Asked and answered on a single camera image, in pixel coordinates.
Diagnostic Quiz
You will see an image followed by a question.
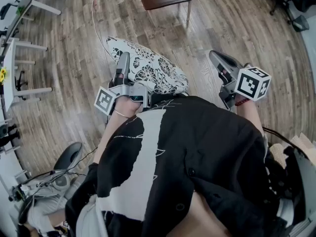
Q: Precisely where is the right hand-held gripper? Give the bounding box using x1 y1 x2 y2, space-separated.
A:
208 50 272 110

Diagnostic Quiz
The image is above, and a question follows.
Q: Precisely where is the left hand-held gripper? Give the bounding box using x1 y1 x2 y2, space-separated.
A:
93 51 153 115

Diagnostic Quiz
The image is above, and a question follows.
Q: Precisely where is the black white floral fabric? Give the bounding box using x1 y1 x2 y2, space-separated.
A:
106 36 190 95

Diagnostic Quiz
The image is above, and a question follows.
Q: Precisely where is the person's left forearm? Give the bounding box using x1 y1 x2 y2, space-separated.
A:
93 99 144 166

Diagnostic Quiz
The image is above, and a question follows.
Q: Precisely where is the person's right forearm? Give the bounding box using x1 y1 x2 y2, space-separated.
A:
234 98 269 143

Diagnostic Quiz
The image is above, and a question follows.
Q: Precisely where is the black white patterned shirt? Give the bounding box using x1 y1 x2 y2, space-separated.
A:
64 92 308 237

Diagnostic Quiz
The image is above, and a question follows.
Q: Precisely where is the long white desk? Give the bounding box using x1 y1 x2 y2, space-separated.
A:
4 0 62 41

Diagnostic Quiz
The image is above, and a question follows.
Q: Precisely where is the beige fabric pile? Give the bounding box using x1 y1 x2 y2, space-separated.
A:
269 132 316 168

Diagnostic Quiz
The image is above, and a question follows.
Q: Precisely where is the white table with sunflowers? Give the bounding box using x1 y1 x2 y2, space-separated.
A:
2 37 54 108

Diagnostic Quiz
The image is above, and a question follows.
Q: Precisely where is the person's chest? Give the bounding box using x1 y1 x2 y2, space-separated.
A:
167 191 234 237

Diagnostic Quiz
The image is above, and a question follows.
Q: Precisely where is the red bead bracelet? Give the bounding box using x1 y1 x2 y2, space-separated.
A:
234 97 251 107

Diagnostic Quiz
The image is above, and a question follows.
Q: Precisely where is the thin gold bracelet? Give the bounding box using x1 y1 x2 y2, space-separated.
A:
113 109 131 119

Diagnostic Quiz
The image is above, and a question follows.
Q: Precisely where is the long white cable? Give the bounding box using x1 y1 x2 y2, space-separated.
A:
91 0 112 59

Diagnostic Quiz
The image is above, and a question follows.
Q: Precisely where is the thick black cable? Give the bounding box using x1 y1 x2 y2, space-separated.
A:
262 126 316 155

